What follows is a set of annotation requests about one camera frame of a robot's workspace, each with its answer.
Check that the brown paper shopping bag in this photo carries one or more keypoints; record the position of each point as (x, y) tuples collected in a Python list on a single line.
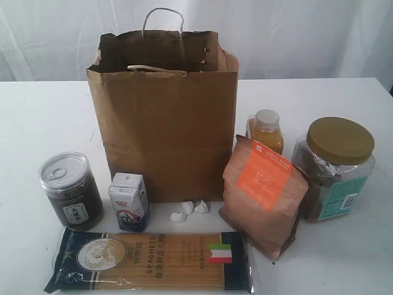
[(165, 102)]

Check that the small yellow spice bottle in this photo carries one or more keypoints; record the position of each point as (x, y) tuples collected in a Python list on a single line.
[(264, 128)]

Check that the dark tea can silver lid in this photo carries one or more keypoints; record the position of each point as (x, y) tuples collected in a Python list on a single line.
[(69, 184)]

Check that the large clear jar gold lid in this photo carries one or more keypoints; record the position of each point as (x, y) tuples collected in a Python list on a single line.
[(336, 158)]

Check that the small blue white milk carton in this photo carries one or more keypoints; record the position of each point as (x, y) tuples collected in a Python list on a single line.
[(128, 196)]

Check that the brown pouch orange label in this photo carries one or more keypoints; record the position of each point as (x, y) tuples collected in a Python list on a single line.
[(262, 196)]

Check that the spaghetti package dark blue ends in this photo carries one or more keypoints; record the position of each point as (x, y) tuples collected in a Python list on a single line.
[(94, 261)]

